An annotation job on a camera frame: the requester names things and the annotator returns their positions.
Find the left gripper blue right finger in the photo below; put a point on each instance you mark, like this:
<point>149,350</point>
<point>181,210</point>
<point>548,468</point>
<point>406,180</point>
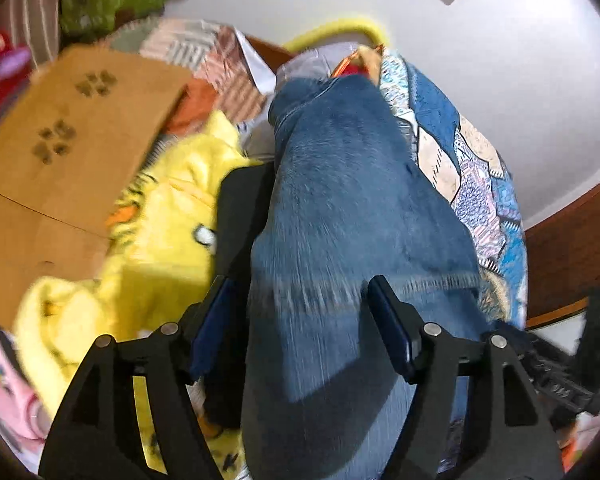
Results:
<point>399,326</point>

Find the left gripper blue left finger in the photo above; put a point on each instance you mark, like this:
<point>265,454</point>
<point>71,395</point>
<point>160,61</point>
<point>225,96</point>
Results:
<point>206,324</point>

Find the blue denim jacket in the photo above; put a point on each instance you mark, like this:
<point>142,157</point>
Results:
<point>322,400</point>

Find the yellow duck hoodie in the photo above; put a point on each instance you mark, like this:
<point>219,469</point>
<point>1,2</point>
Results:
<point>159,262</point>

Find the black garment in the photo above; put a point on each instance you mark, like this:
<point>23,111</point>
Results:
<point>241,214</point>

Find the blue patchwork bedspread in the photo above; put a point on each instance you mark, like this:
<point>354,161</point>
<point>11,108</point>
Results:
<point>466,169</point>

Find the brown cardboard paw box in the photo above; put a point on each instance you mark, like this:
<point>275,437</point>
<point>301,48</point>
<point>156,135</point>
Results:
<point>68,147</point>

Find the yellow curved pillow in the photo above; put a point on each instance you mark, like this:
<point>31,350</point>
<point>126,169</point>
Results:
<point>359,25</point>

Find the striped red curtain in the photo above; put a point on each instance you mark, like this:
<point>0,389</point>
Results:
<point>34,23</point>

